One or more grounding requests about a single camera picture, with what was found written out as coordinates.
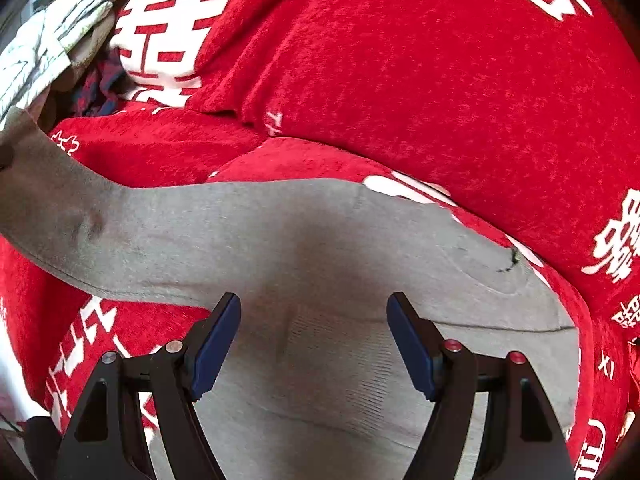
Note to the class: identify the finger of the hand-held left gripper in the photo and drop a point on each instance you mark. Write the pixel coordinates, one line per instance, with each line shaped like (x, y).
(5, 157)

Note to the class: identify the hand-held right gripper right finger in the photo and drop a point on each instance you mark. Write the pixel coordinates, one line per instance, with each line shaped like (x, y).
(410, 345)

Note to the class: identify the grey pants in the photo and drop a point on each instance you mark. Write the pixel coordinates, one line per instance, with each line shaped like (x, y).
(300, 240)

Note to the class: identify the light grey garment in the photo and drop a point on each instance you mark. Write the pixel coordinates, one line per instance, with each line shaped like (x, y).
(45, 45)

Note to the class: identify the beige cloth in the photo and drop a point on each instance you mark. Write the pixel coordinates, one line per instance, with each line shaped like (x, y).
(92, 42)

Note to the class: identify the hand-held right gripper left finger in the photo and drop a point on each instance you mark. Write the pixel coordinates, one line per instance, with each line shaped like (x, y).
(218, 345)

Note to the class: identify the red printed sofa cover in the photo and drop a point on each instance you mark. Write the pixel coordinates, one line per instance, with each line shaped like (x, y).
(400, 85)

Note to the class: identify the dark plaid cloth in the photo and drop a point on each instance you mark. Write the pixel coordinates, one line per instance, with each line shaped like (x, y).
(100, 85)

